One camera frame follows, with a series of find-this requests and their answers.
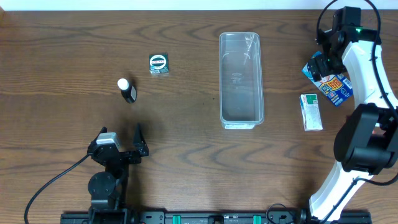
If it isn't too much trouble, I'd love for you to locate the blue Kool Fever box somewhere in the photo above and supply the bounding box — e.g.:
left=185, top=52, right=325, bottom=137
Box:
left=302, top=63, right=353, bottom=107

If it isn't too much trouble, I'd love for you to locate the white green medicine box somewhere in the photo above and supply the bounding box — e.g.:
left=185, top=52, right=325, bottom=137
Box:
left=300, top=94, right=323, bottom=131

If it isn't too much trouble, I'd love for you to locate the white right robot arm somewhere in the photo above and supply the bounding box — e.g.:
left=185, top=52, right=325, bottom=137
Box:
left=307, top=22, right=397, bottom=223

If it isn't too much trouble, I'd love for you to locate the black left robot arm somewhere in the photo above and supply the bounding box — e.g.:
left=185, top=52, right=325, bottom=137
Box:
left=87, top=125, right=149, bottom=211

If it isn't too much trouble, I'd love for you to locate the clear plastic container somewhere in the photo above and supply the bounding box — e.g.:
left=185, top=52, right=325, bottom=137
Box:
left=220, top=32, right=264, bottom=129

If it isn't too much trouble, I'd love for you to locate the black bottle white cap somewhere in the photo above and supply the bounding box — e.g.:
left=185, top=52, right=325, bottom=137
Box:
left=117, top=78, right=137, bottom=103

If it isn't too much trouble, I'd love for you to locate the dark green small box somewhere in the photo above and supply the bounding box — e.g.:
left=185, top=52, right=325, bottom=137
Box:
left=149, top=53, right=169, bottom=75

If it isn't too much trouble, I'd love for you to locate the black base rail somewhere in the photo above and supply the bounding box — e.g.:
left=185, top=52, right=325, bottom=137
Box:
left=60, top=210, right=373, bottom=224

